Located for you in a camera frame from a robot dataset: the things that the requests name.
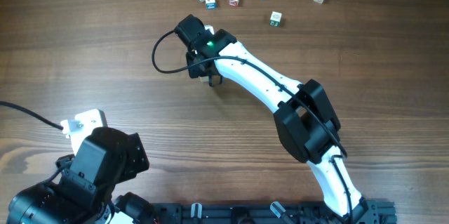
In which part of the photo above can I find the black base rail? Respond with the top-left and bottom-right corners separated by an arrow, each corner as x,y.
147,200 -> 398,224

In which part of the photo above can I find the white block teal side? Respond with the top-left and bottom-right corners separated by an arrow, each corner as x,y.
269,11 -> 282,27

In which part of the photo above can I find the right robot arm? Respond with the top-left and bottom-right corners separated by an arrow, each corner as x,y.
174,15 -> 363,223

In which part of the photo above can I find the green V letter block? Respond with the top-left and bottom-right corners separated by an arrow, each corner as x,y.
199,76 -> 209,82

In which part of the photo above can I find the left camera black cable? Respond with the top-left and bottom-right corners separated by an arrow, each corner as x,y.
0,100 -> 65,131

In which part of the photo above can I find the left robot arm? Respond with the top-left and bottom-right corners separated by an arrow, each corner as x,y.
6,127 -> 149,223

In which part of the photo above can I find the baseball block blue side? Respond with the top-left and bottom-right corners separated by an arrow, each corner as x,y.
205,0 -> 217,10

